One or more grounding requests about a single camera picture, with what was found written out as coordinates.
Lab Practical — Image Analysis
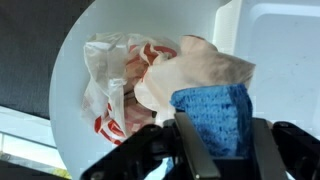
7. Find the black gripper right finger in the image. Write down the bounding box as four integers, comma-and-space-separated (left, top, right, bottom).
252, 118, 288, 180

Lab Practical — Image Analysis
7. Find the round white table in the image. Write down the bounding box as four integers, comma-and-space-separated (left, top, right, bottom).
49, 0, 223, 180

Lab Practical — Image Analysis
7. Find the white plastic target bag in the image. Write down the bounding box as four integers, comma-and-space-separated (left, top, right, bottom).
81, 33, 180, 145

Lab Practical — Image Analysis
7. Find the blue sponge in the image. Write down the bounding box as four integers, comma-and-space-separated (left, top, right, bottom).
170, 84, 253, 159

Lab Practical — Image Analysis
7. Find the white pink cloth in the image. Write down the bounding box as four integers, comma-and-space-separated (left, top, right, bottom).
134, 36, 255, 119

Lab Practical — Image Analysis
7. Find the white storage container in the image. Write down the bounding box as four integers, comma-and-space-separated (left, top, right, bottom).
213, 0, 320, 136

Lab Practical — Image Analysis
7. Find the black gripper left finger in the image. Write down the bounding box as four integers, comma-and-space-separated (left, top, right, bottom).
174, 112, 221, 180

